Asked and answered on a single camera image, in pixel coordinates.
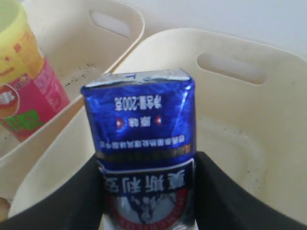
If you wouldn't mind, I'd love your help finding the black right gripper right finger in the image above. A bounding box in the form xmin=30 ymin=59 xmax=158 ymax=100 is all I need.
xmin=195 ymin=151 xmax=307 ymax=230

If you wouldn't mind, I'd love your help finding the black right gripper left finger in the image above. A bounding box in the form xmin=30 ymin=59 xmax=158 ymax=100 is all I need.
xmin=0 ymin=156 xmax=104 ymax=230

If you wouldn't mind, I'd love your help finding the blue foil snack package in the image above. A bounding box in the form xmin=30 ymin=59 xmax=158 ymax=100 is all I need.
xmin=81 ymin=69 xmax=197 ymax=230

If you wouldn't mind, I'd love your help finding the pink Lays chips can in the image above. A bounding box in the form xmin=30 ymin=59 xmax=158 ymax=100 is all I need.
xmin=0 ymin=0 xmax=70 ymax=142

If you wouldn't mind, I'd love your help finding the cream bin square mark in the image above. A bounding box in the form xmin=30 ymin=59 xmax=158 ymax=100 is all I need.
xmin=8 ymin=28 xmax=307 ymax=223

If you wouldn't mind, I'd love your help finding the cream bin triangle mark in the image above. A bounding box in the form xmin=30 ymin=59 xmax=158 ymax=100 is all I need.
xmin=0 ymin=0 xmax=146 ymax=166

